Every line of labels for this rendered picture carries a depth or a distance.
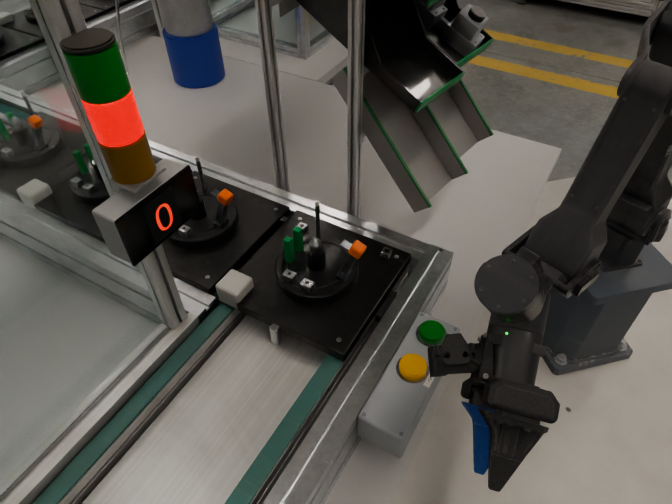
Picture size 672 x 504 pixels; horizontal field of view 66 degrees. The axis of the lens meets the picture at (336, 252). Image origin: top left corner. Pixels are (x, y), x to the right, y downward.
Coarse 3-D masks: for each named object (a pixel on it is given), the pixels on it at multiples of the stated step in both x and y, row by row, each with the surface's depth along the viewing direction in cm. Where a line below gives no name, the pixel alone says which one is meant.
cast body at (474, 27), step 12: (468, 12) 90; (480, 12) 90; (444, 24) 94; (456, 24) 91; (468, 24) 90; (480, 24) 90; (444, 36) 94; (456, 36) 92; (468, 36) 91; (480, 36) 94; (456, 48) 94; (468, 48) 92
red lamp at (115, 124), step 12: (132, 96) 53; (84, 108) 53; (96, 108) 52; (108, 108) 52; (120, 108) 52; (132, 108) 54; (96, 120) 53; (108, 120) 52; (120, 120) 53; (132, 120) 54; (96, 132) 54; (108, 132) 53; (120, 132) 54; (132, 132) 55; (108, 144) 55; (120, 144) 55
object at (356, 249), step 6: (342, 246) 79; (348, 246) 79; (354, 246) 78; (360, 246) 78; (348, 252) 79; (354, 252) 78; (360, 252) 77; (348, 258) 80; (354, 258) 79; (348, 264) 81; (342, 270) 83; (348, 270) 82
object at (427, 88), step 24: (312, 0) 83; (336, 0) 80; (384, 0) 89; (408, 0) 86; (336, 24) 83; (384, 24) 89; (408, 24) 89; (384, 48) 87; (408, 48) 89; (432, 48) 88; (384, 72) 82; (408, 72) 86; (432, 72) 88; (456, 72) 88; (408, 96) 81; (432, 96) 82
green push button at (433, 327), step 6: (426, 324) 80; (432, 324) 80; (438, 324) 80; (420, 330) 79; (426, 330) 79; (432, 330) 79; (438, 330) 79; (444, 330) 79; (420, 336) 79; (426, 336) 78; (432, 336) 78; (438, 336) 78; (444, 336) 79; (426, 342) 79; (432, 342) 78; (438, 342) 78
